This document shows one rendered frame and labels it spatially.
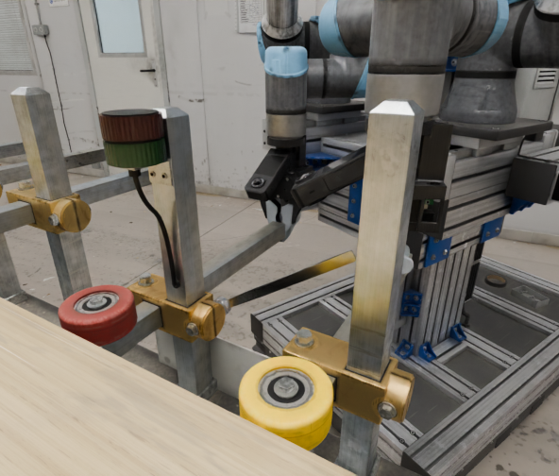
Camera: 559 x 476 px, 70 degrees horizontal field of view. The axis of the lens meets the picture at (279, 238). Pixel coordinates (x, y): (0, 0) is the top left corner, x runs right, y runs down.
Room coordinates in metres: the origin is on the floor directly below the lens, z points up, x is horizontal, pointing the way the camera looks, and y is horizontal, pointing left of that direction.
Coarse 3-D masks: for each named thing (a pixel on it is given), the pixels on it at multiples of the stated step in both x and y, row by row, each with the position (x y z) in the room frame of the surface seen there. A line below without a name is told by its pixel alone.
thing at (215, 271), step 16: (272, 224) 0.73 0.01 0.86; (256, 240) 0.66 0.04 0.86; (272, 240) 0.69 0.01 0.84; (224, 256) 0.59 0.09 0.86; (240, 256) 0.60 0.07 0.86; (256, 256) 0.64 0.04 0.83; (208, 272) 0.54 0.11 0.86; (224, 272) 0.56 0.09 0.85; (208, 288) 0.53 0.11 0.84; (144, 304) 0.45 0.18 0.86; (144, 320) 0.42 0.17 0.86; (160, 320) 0.44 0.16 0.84; (128, 336) 0.39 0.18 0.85; (144, 336) 0.42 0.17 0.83; (112, 352) 0.37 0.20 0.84
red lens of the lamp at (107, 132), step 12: (108, 120) 0.38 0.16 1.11; (120, 120) 0.38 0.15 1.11; (132, 120) 0.38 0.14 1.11; (144, 120) 0.39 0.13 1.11; (156, 120) 0.40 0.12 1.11; (108, 132) 0.39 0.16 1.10; (120, 132) 0.38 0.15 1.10; (132, 132) 0.38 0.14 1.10; (144, 132) 0.39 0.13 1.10; (156, 132) 0.40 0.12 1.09
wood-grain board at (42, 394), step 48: (0, 336) 0.33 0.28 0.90; (48, 336) 0.33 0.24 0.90; (0, 384) 0.26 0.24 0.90; (48, 384) 0.26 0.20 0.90; (96, 384) 0.26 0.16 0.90; (144, 384) 0.26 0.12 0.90; (0, 432) 0.22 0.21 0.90; (48, 432) 0.22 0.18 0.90; (96, 432) 0.22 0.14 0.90; (144, 432) 0.22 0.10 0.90; (192, 432) 0.22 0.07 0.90; (240, 432) 0.22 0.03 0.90
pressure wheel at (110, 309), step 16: (96, 288) 0.41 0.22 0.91; (112, 288) 0.41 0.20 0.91; (64, 304) 0.38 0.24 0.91; (80, 304) 0.38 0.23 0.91; (96, 304) 0.38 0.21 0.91; (112, 304) 0.38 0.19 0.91; (128, 304) 0.38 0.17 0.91; (64, 320) 0.35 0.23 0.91; (80, 320) 0.35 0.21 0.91; (96, 320) 0.35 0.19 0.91; (112, 320) 0.36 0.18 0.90; (128, 320) 0.37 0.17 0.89; (80, 336) 0.35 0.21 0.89; (96, 336) 0.35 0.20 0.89; (112, 336) 0.36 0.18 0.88
